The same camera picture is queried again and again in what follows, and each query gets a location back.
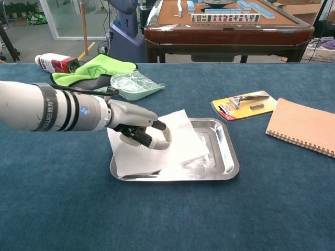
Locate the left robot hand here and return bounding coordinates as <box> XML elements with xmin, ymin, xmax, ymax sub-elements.
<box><xmin>106</xmin><ymin>98</ymin><xmax>173</xmax><ymax>151</ymax></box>

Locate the white paper sheet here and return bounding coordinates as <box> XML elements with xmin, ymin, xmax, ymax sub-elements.
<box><xmin>106</xmin><ymin>109</ymin><xmax>211</xmax><ymax>178</ymax></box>

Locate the green microfiber cloth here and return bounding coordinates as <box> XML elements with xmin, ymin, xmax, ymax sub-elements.
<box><xmin>50</xmin><ymin>53</ymin><xmax>139</xmax><ymax>91</ymax></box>

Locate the blue machine base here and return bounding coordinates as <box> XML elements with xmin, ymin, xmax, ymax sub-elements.
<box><xmin>107</xmin><ymin>0</ymin><xmax>146</xmax><ymax>63</ymax></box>

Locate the red and white bottle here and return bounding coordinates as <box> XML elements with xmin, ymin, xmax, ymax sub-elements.
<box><xmin>35</xmin><ymin>52</ymin><xmax>81</xmax><ymax>74</ymax></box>

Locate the stainless steel tray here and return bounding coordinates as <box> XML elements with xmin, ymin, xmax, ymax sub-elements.
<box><xmin>109</xmin><ymin>117</ymin><xmax>240</xmax><ymax>182</ymax></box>

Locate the upright wooden pole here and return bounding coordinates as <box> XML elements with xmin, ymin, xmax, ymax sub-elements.
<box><xmin>80</xmin><ymin>0</ymin><xmax>89</xmax><ymax>56</ymax></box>

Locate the blue felt table cover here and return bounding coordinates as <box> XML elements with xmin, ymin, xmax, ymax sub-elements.
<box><xmin>0</xmin><ymin>62</ymin><xmax>335</xmax><ymax>251</ymax></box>

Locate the razor in yellow blister pack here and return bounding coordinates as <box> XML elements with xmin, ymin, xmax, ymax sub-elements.
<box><xmin>210</xmin><ymin>90</ymin><xmax>278</xmax><ymax>122</ymax></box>

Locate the brown mahjong table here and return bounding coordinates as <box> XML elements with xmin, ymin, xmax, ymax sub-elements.
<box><xmin>143</xmin><ymin>0</ymin><xmax>315</xmax><ymax>63</ymax></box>

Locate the face-up mahjong tile row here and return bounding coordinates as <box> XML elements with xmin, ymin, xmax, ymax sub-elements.
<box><xmin>191</xmin><ymin>13</ymin><xmax>261</xmax><ymax>23</ymax></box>

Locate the green bag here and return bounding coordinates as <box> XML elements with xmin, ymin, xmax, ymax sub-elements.
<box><xmin>25</xmin><ymin>12</ymin><xmax>48</xmax><ymax>26</ymax></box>

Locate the blue mahjong tile row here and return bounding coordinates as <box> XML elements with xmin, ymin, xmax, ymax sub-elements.
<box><xmin>204</xmin><ymin>7</ymin><xmax>243</xmax><ymax>14</ymax></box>
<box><xmin>250</xmin><ymin>2</ymin><xmax>276</xmax><ymax>19</ymax></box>
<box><xmin>237</xmin><ymin>0</ymin><xmax>252</xmax><ymax>12</ymax></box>

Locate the black tripod stand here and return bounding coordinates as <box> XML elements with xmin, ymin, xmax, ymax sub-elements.
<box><xmin>0</xmin><ymin>20</ymin><xmax>21</xmax><ymax>63</ymax></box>

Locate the tan spiral notebook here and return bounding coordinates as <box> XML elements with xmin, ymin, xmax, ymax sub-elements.
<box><xmin>265</xmin><ymin>97</ymin><xmax>335</xmax><ymax>159</ymax></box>

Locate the white plastic basket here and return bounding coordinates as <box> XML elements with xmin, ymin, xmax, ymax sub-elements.
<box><xmin>300</xmin><ymin>39</ymin><xmax>335</xmax><ymax>63</ymax></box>

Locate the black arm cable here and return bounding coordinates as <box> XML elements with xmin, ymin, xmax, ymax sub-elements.
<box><xmin>49</xmin><ymin>84</ymin><xmax>120</xmax><ymax>96</ymax></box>

